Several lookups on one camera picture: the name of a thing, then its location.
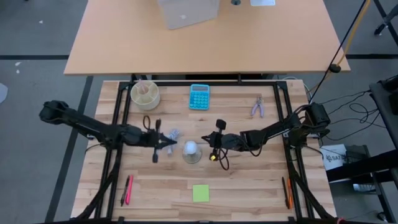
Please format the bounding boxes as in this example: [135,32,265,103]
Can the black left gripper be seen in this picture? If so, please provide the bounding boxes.
[136,118,178,164]

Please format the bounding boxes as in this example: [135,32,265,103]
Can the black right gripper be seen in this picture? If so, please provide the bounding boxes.
[201,119,245,162]

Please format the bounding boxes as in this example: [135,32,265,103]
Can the white lightbulb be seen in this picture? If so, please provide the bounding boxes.
[183,140,198,156]

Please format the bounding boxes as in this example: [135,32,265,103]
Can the brass lamp base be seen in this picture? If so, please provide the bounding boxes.
[181,141,203,165]

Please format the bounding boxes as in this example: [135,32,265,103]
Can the cream round desk organizer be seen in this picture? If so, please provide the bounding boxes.
[129,80,162,111]

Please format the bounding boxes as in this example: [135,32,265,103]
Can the green sticky note pad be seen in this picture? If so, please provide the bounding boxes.
[192,184,211,203]

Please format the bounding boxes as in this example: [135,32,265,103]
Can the pink pen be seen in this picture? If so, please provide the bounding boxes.
[124,174,134,206]

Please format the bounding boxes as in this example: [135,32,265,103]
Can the tan wooden desk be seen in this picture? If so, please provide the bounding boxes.
[63,0,351,77]

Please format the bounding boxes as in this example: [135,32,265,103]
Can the orange pen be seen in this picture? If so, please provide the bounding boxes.
[286,177,294,210]

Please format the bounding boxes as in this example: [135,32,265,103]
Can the white printed box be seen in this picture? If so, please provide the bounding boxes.
[320,143,348,171]

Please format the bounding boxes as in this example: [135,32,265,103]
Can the cardboard box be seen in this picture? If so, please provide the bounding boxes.
[157,0,221,30]

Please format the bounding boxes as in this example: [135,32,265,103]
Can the white flat device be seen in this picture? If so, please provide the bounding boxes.
[249,0,277,7]

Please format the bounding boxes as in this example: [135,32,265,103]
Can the white paper scrap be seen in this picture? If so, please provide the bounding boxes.
[0,82,9,104]

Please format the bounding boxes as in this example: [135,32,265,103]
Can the black side cart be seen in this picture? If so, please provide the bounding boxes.
[325,73,398,224]

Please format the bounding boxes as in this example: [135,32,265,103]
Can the black chair base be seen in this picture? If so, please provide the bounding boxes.
[374,0,398,36]

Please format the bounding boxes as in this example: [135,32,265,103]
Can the white power cord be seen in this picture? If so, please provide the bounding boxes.
[165,128,185,157]

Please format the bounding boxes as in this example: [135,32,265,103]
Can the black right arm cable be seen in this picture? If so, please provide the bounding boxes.
[217,146,232,171]

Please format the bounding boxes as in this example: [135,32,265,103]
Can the lilac handled pliers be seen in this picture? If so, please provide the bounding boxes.
[250,96,266,118]

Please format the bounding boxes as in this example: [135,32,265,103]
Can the black aluminium frame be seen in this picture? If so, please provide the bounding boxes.
[73,73,337,224]

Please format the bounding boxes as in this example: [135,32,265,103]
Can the black floor cable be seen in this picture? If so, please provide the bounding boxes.
[319,89,388,141]

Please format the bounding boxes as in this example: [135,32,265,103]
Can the black hanging cable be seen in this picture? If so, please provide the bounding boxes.
[309,0,368,103]

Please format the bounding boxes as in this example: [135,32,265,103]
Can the yellow hanging cable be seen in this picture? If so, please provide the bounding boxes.
[310,0,373,94]

